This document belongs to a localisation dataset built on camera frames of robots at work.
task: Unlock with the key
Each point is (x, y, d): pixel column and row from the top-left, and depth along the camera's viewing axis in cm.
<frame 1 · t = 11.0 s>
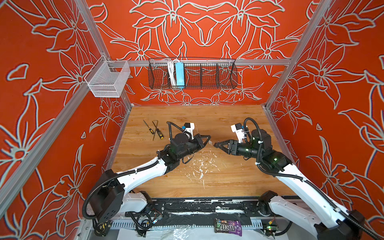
left hand: (212, 136, 71), fingers closed
right hand: (217, 146, 68), fingers open
small black yellow screwdriver: (150, 129, 106), on the table
larger black yellow screwdriver: (159, 132, 106), on the table

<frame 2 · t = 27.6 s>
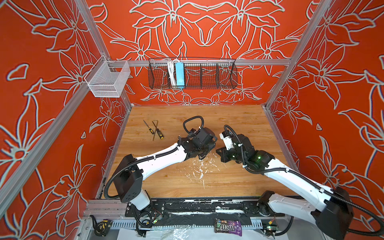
left hand: (217, 143, 78), fingers open
right hand: (214, 150, 77), fingers closed
the named things where they were.

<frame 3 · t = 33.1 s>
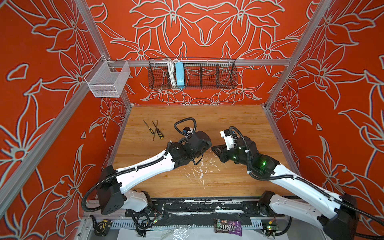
left hand: (212, 139, 72), fingers open
right hand: (210, 148, 71), fingers closed
the named things where they were.

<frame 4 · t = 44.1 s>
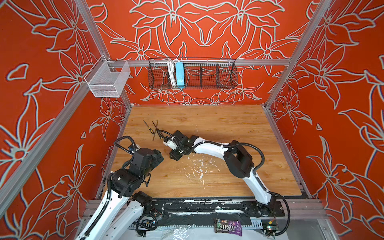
left hand: (155, 156, 73), fingers open
right hand: (169, 154, 90), fingers open
the named things where they were.

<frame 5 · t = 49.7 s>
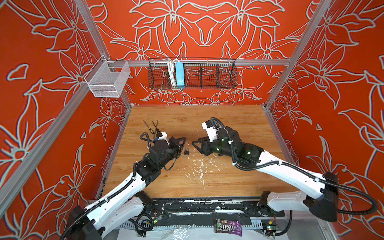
left hand: (187, 136, 71), fingers closed
right hand: (192, 141, 67), fingers open
the named things where they were.

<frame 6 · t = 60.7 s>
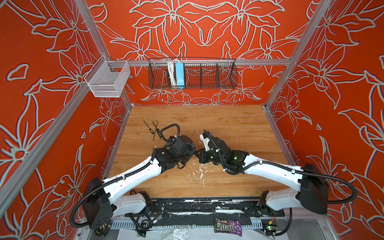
left hand: (198, 148, 76), fingers open
right hand: (191, 154, 75), fingers closed
the named things where they were.

